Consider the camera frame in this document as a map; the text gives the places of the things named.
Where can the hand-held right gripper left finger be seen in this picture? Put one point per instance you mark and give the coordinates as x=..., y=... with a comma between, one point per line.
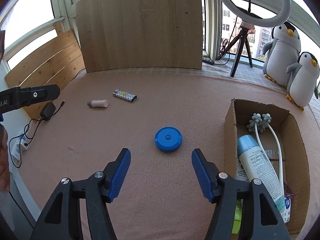
x=119, y=175

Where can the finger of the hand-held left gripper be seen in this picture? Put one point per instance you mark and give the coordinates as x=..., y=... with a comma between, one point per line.
x=40, y=95

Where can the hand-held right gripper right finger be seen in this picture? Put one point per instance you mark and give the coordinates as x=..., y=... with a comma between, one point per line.
x=202, y=175

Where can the blue round tape measure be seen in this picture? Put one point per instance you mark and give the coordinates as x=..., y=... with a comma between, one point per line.
x=168, y=138

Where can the green tube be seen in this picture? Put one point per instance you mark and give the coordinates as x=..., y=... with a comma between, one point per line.
x=237, y=215

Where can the blue cap lotion tube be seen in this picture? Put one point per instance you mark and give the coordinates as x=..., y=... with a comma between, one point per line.
x=260, y=165

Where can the white massager with grey balls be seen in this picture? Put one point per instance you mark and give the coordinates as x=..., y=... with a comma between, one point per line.
x=260, y=122

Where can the star print tissue pack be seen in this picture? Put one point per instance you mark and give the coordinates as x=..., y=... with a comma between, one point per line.
x=287, y=207

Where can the cardboard box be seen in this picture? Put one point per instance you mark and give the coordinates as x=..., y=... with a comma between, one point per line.
x=297, y=155

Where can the person's left hand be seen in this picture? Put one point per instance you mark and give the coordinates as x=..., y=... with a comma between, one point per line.
x=3, y=162

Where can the black power adapter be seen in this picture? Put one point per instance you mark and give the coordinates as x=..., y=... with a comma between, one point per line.
x=48, y=111

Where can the pine slat panel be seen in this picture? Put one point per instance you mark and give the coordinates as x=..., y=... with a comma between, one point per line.
x=50, y=62

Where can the white power strip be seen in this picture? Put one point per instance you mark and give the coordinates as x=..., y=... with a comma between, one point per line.
x=18, y=150

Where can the small pink cosmetic tube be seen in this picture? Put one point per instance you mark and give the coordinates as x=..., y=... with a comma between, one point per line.
x=98, y=103

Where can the large laminate wood board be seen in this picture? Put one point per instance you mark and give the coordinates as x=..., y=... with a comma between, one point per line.
x=140, y=27

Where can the small penguin plush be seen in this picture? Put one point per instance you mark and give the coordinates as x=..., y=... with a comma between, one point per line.
x=302, y=85

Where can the black tripod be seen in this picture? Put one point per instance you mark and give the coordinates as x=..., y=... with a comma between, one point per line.
x=241, y=45

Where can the large penguin plush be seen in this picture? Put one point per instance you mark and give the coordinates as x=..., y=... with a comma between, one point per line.
x=282, y=57

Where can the white window frame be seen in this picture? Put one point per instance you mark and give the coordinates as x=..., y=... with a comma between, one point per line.
x=62, y=2

